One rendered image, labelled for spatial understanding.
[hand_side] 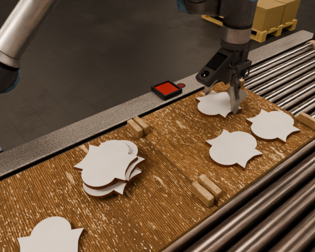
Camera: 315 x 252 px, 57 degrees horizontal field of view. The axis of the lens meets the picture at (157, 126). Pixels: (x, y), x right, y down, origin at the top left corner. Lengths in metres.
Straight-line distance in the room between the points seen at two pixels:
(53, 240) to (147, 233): 0.18
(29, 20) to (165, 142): 0.51
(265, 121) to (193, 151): 0.24
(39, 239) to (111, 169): 0.19
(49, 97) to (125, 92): 0.67
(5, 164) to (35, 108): 1.84
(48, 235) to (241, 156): 0.47
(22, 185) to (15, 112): 1.96
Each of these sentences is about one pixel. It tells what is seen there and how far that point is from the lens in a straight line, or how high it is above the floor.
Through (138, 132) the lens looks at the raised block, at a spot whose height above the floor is 0.96.
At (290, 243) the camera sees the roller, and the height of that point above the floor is 0.92.
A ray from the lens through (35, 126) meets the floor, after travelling 2.46.
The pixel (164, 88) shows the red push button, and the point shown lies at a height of 0.93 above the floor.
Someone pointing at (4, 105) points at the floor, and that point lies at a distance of 2.81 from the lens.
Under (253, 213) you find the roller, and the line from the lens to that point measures 0.69.
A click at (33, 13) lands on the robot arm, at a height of 1.18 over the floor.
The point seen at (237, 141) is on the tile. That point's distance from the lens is 0.79.
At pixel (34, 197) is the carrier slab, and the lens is 0.71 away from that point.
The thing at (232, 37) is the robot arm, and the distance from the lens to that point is 0.79.
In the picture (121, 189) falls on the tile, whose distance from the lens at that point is 0.65.
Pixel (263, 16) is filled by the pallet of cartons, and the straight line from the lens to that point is 3.69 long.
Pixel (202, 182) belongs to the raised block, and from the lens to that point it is 0.66.
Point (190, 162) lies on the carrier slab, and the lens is 0.73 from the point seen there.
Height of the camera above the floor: 1.47
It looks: 40 degrees down
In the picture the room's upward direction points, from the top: straight up
